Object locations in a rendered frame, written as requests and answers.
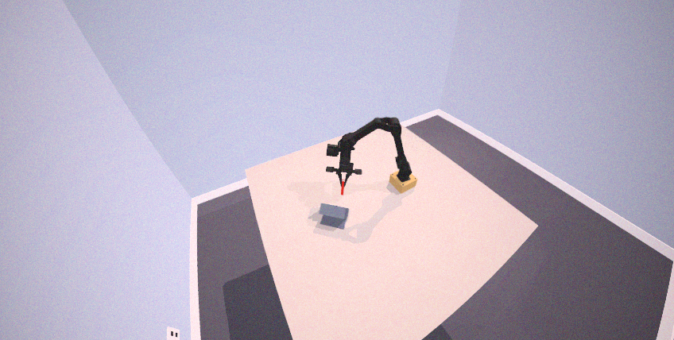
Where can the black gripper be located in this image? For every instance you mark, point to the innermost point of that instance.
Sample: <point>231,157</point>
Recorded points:
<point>338,172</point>

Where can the dark grey panel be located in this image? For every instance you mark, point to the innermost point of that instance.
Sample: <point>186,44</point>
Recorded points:
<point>333,215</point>

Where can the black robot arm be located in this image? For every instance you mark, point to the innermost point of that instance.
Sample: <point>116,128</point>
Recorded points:
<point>345,145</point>

